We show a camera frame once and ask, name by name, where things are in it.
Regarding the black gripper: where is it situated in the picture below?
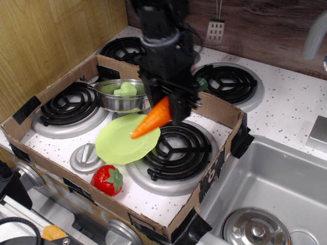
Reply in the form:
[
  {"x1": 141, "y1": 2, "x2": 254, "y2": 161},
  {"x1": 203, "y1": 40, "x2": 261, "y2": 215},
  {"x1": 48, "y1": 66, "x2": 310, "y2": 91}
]
[{"x1": 137, "y1": 35, "x2": 202, "y2": 125}]

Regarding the orange toy carrot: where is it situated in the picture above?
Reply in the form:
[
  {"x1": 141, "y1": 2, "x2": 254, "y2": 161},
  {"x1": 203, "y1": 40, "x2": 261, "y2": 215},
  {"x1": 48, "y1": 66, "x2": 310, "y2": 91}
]
[{"x1": 131, "y1": 78, "x2": 208, "y2": 140}]

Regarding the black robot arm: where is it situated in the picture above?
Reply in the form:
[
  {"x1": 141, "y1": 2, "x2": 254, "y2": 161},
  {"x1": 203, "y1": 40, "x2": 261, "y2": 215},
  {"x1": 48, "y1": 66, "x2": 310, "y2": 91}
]
[{"x1": 131, "y1": 1, "x2": 200, "y2": 125}]

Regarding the light green plastic plate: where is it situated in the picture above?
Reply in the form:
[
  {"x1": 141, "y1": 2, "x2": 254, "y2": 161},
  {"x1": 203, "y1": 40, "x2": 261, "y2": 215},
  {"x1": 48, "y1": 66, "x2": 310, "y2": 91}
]
[{"x1": 95, "y1": 114, "x2": 161, "y2": 165}]

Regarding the green toy broccoli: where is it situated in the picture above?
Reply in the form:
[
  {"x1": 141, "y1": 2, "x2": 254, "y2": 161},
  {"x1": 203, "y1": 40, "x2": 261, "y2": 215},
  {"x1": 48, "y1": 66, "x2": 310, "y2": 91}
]
[{"x1": 113, "y1": 82, "x2": 137, "y2": 96}]

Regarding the small steel pot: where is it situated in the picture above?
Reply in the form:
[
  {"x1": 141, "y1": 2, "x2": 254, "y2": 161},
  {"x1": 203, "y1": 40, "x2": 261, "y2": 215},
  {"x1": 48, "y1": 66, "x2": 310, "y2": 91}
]
[{"x1": 87, "y1": 79, "x2": 150, "y2": 113}]

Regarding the front right stove burner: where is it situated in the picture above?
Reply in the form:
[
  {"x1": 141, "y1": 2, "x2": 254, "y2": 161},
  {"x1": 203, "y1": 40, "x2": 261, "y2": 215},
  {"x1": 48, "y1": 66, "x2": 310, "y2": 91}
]
[{"x1": 127, "y1": 120, "x2": 220, "y2": 197}]

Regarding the stove burner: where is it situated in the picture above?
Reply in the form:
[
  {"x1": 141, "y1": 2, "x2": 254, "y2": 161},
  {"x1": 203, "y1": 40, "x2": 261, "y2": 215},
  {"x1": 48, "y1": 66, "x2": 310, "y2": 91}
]
[
  {"x1": 32, "y1": 82, "x2": 108, "y2": 139},
  {"x1": 127, "y1": 120, "x2": 220, "y2": 197},
  {"x1": 96, "y1": 37, "x2": 146, "y2": 65},
  {"x1": 194, "y1": 62, "x2": 265, "y2": 113}
]

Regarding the back left stove burner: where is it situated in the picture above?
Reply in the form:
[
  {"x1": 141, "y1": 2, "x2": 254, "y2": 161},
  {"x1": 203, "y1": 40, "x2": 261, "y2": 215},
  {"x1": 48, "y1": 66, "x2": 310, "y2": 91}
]
[{"x1": 96, "y1": 37, "x2": 146, "y2": 65}]

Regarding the back right stove burner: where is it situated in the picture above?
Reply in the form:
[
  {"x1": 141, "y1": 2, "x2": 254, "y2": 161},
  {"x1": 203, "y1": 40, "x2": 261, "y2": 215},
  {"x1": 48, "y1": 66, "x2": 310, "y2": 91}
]
[{"x1": 194, "y1": 62, "x2": 265, "y2": 113}]

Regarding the hanging steel slotted spatula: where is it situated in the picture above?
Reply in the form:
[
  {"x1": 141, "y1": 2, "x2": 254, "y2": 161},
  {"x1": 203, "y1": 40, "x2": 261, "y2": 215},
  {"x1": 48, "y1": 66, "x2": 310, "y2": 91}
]
[{"x1": 205, "y1": 1, "x2": 225, "y2": 45}]

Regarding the front left stove burner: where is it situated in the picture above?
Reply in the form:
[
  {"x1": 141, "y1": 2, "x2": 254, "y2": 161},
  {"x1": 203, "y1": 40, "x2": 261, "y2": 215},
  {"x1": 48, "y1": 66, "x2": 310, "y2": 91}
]
[{"x1": 32, "y1": 82, "x2": 108, "y2": 139}]

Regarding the red toy strawberry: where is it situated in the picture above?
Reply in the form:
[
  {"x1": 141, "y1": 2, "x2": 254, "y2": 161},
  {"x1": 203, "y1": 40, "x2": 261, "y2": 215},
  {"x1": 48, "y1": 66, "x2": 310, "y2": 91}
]
[{"x1": 90, "y1": 165, "x2": 123, "y2": 197}]

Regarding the brown cardboard fence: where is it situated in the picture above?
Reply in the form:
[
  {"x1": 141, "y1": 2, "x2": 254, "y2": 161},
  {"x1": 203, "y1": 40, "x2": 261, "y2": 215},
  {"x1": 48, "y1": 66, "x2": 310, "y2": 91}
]
[{"x1": 2, "y1": 55, "x2": 252, "y2": 244}]

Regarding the grey sink basin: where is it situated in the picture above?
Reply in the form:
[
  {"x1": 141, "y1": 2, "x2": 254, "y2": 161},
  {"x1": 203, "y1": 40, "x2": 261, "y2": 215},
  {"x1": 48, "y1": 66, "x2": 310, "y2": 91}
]
[{"x1": 199, "y1": 136, "x2": 326, "y2": 244}]

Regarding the silver front knob right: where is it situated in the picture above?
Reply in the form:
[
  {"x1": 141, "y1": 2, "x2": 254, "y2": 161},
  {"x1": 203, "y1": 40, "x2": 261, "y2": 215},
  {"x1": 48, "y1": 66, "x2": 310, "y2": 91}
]
[{"x1": 105, "y1": 218, "x2": 143, "y2": 245}]

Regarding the steel pot lid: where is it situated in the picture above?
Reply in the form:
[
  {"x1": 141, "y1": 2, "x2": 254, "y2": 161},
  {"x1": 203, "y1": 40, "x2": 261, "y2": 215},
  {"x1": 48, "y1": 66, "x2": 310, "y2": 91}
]
[{"x1": 221, "y1": 207, "x2": 292, "y2": 244}]

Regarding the silver front knob left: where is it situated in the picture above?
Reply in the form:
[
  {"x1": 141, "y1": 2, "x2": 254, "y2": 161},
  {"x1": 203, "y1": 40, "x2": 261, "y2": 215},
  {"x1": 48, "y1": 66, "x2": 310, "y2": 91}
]
[{"x1": 16, "y1": 162, "x2": 45, "y2": 191}]

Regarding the grey toy faucet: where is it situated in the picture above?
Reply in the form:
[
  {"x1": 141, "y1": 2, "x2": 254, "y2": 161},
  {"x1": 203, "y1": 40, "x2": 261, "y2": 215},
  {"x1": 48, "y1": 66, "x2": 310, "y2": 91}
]
[{"x1": 301, "y1": 11, "x2": 326, "y2": 59}]

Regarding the yellow orange toy piece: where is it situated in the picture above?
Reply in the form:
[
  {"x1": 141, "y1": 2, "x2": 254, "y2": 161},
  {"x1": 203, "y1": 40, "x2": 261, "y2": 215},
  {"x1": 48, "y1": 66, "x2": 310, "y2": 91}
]
[{"x1": 41, "y1": 225, "x2": 66, "y2": 241}]

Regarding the black clamp device left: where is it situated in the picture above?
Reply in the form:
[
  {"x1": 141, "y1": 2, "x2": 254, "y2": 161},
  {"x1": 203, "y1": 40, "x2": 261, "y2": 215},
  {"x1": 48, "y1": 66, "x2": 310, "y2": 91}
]
[{"x1": 1, "y1": 161, "x2": 33, "y2": 210}]

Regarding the grey faucet handle block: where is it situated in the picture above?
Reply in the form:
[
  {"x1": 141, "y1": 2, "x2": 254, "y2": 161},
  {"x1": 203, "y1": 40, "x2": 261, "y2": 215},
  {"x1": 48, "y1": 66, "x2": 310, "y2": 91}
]
[{"x1": 306, "y1": 115, "x2": 327, "y2": 153}]

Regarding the black cable bottom left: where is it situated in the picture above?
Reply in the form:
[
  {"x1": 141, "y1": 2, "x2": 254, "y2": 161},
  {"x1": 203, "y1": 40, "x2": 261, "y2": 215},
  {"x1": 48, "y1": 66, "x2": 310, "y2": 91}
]
[{"x1": 0, "y1": 216, "x2": 43, "y2": 245}]

